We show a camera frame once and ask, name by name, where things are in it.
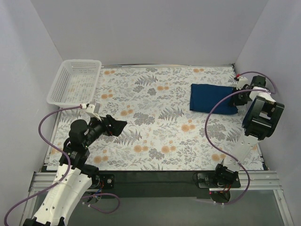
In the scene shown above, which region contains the blue printed t shirt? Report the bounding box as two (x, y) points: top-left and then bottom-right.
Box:
(190, 84), (238, 115)

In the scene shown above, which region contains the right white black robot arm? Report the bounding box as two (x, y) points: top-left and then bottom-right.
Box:
(213, 73), (285, 187)

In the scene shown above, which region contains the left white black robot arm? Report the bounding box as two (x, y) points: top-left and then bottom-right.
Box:
(24, 115), (127, 226)

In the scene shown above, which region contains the floral patterned table mat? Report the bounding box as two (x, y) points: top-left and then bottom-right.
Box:
(47, 65), (266, 172)

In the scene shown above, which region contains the white plastic mesh basket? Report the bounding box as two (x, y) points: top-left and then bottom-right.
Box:
(47, 59), (102, 108)

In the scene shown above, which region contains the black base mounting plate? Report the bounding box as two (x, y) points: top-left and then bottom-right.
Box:
(96, 170), (240, 199)

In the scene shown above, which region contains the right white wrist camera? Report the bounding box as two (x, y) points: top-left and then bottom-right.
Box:
(234, 74), (249, 90)

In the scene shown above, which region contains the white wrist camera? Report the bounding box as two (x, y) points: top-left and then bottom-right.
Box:
(80, 102), (101, 120)
(234, 74), (249, 90)

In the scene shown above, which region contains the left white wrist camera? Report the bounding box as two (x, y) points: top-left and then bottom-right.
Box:
(80, 102), (101, 120)

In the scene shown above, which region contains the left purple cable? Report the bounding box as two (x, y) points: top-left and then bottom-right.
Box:
(5, 103), (120, 226)

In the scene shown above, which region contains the aluminium frame rail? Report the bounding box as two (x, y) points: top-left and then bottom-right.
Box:
(29, 170), (282, 191)

